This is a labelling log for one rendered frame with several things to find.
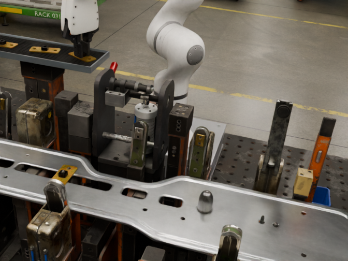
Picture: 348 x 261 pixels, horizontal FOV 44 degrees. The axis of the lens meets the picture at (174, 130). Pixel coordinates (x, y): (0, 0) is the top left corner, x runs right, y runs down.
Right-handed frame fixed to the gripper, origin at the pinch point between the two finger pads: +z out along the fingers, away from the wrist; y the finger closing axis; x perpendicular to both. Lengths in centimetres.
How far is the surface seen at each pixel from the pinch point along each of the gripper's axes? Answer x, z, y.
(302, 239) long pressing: 75, 18, 6
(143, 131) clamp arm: 31.9, 10.1, 8.1
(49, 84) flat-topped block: -6.2, 10.8, 7.4
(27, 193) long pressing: 22.8, 18.5, 35.9
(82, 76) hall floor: -191, 119, -158
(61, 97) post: 6.6, 8.6, 13.0
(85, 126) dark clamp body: 16.0, 13.3, 13.0
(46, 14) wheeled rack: -298, 94, -201
